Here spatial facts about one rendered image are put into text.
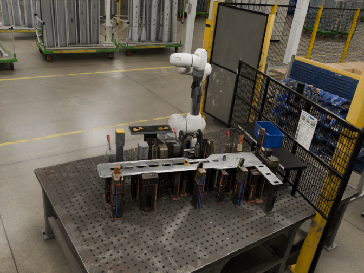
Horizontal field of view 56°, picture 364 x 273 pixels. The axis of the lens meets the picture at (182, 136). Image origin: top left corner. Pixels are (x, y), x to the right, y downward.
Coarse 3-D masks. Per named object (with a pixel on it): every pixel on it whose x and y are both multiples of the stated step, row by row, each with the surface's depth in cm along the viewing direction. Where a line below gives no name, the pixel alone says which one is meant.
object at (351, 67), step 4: (328, 64) 658; (332, 64) 662; (336, 64) 666; (340, 64) 670; (344, 64) 674; (348, 64) 678; (352, 64) 682; (356, 64) 687; (360, 64) 690; (340, 68) 640; (344, 68) 643; (348, 68) 647; (352, 68) 650; (356, 68) 656; (360, 68) 658; (352, 72) 655; (356, 72) 647; (360, 72) 641
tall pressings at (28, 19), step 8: (0, 0) 979; (16, 0) 1008; (24, 0) 993; (32, 0) 1046; (8, 8) 997; (16, 8) 1015; (24, 8) 1019; (8, 16) 1010; (16, 16) 1022; (24, 16) 1048; (32, 16) 1018; (8, 24) 1019; (16, 24) 1030; (24, 24) 1058; (32, 24) 1028; (40, 24) 1044
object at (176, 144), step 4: (172, 144) 294; (176, 144) 294; (172, 148) 295; (176, 148) 292; (172, 152) 295; (176, 152) 294; (172, 156) 295; (176, 156) 296; (168, 172) 309; (168, 176) 309; (168, 180) 309
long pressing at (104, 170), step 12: (216, 156) 299; (228, 156) 301; (240, 156) 303; (252, 156) 306; (108, 168) 263; (132, 168) 267; (144, 168) 269; (156, 168) 270; (168, 168) 272; (180, 168) 274; (192, 168) 277; (204, 168) 280; (216, 168) 282; (228, 168) 284
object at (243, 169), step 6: (240, 168) 276; (240, 174) 276; (246, 174) 276; (240, 180) 277; (240, 186) 282; (234, 192) 288; (240, 192) 285; (234, 198) 289; (240, 198) 285; (234, 204) 289; (240, 204) 289
